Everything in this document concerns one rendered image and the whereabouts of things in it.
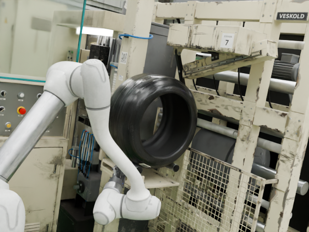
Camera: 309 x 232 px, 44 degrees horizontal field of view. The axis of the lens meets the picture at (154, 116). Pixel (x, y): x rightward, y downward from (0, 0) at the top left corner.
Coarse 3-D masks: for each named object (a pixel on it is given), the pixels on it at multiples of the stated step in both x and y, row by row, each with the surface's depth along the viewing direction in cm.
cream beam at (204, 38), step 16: (176, 32) 246; (192, 32) 234; (208, 32) 223; (224, 32) 213; (240, 32) 207; (256, 32) 214; (192, 48) 239; (208, 48) 223; (224, 48) 213; (240, 48) 209
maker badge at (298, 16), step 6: (282, 12) 220; (288, 12) 217; (294, 12) 214; (300, 12) 211; (306, 12) 208; (276, 18) 223; (282, 18) 220; (288, 18) 217; (294, 18) 214; (300, 18) 211; (306, 18) 208
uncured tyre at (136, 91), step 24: (120, 96) 217; (144, 96) 209; (168, 96) 252; (192, 96) 231; (120, 120) 210; (168, 120) 257; (192, 120) 233; (120, 144) 215; (144, 144) 249; (168, 144) 252
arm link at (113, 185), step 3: (108, 183) 177; (111, 183) 177; (114, 183) 177; (117, 183) 178; (105, 186) 176; (108, 186) 175; (111, 186) 175; (114, 186) 175; (117, 186) 176; (120, 186) 178; (114, 189) 174; (117, 189) 175; (120, 189) 177; (120, 192) 176
